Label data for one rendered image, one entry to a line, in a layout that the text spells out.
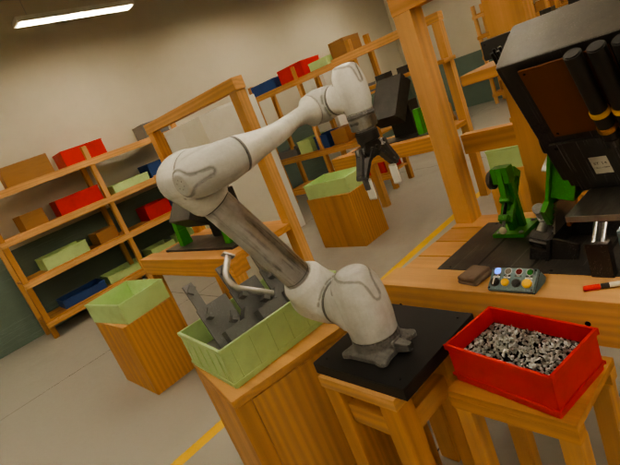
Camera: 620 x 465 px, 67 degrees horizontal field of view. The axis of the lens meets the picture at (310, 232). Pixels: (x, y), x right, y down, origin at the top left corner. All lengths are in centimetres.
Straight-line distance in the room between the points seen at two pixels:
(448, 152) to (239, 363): 127
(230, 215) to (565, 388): 95
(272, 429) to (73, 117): 680
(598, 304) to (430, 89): 113
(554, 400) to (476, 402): 22
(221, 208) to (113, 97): 714
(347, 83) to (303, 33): 974
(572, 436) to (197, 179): 105
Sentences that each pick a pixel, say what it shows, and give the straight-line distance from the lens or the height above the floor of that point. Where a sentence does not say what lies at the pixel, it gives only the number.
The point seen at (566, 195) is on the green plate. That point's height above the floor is 112.
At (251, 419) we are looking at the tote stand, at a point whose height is 69.
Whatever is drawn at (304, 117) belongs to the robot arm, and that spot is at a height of 162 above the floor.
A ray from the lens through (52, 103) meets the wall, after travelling 810.
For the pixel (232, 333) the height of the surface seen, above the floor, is 91.
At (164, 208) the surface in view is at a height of 93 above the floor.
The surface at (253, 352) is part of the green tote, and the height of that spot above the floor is 87.
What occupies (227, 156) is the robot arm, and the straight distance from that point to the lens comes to 117.
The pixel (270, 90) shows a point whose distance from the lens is 817.
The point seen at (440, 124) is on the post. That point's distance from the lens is 219.
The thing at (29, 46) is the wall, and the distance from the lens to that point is 830.
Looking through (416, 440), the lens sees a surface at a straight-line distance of 150.
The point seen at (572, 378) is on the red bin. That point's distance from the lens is 130.
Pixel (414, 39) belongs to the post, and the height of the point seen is 173.
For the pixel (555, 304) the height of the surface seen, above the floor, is 88.
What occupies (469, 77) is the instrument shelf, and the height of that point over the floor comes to 153.
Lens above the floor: 167
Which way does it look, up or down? 15 degrees down
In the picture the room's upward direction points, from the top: 22 degrees counter-clockwise
